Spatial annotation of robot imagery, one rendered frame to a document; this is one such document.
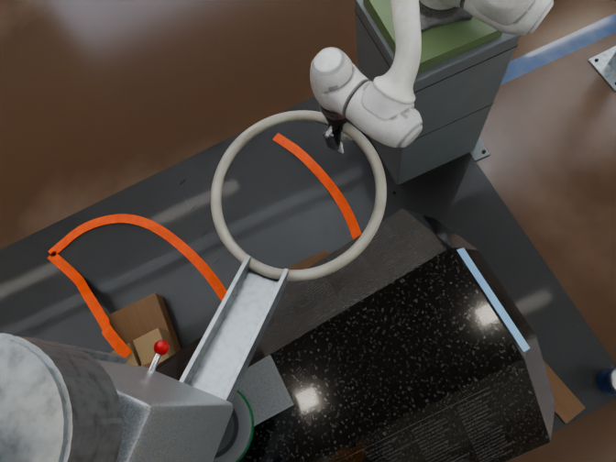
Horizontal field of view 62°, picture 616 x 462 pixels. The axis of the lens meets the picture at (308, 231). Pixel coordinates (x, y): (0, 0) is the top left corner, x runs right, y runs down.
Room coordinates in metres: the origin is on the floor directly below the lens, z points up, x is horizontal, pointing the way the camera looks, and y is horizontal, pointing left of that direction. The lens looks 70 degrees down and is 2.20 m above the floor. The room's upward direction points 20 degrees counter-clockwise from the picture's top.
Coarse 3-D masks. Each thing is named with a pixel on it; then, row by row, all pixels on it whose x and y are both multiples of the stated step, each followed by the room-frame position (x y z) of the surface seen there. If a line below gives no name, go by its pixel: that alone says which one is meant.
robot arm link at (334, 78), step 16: (336, 48) 0.73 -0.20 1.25; (320, 64) 0.70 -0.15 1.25; (336, 64) 0.68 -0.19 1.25; (352, 64) 0.69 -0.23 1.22; (320, 80) 0.68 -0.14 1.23; (336, 80) 0.66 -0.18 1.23; (352, 80) 0.66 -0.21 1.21; (368, 80) 0.66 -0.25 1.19; (320, 96) 0.68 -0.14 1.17; (336, 96) 0.64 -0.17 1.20; (336, 112) 0.64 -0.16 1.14
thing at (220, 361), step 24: (240, 288) 0.38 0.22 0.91; (264, 288) 0.36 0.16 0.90; (216, 312) 0.33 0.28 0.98; (240, 312) 0.32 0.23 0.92; (264, 312) 0.29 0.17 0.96; (216, 336) 0.27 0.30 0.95; (240, 336) 0.25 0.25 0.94; (192, 360) 0.23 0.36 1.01; (216, 360) 0.22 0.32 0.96; (240, 360) 0.19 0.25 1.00; (192, 384) 0.18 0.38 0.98; (216, 384) 0.16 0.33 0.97
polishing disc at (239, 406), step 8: (232, 400) 0.13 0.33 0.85; (240, 400) 0.12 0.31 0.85; (240, 408) 0.10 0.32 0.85; (232, 416) 0.09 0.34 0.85; (240, 416) 0.08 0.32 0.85; (248, 416) 0.07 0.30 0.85; (232, 424) 0.07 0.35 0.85; (240, 424) 0.06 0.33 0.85; (248, 424) 0.05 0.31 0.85; (232, 432) 0.05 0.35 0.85; (240, 432) 0.04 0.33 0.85; (248, 432) 0.04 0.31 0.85; (224, 440) 0.04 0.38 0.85; (232, 440) 0.03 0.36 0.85; (240, 440) 0.03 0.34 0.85; (248, 440) 0.02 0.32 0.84; (224, 448) 0.02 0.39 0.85; (232, 448) 0.01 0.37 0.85; (240, 448) 0.01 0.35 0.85; (216, 456) 0.01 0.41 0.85; (224, 456) 0.00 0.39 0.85; (232, 456) 0.00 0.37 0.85
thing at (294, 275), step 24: (264, 120) 0.81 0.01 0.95; (288, 120) 0.79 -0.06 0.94; (312, 120) 0.76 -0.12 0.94; (240, 144) 0.77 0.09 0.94; (360, 144) 0.64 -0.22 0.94; (216, 168) 0.73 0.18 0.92; (216, 192) 0.66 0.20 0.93; (384, 192) 0.48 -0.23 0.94; (216, 216) 0.59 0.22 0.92; (360, 240) 0.38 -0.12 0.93; (264, 264) 0.42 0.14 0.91; (336, 264) 0.35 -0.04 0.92
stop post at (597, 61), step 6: (612, 48) 1.13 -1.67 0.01; (600, 54) 1.12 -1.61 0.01; (606, 54) 1.11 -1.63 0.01; (612, 54) 1.10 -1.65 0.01; (588, 60) 1.11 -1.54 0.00; (594, 60) 1.10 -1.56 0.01; (600, 60) 1.09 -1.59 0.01; (606, 60) 1.08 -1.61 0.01; (612, 60) 1.05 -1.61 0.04; (594, 66) 1.07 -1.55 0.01; (600, 66) 1.06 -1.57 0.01; (606, 66) 1.05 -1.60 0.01; (612, 66) 1.03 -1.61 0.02; (600, 72) 1.03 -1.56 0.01; (606, 72) 1.02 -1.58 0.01; (612, 72) 1.01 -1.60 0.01; (606, 78) 0.99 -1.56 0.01; (612, 78) 0.98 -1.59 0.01; (612, 84) 0.95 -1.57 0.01
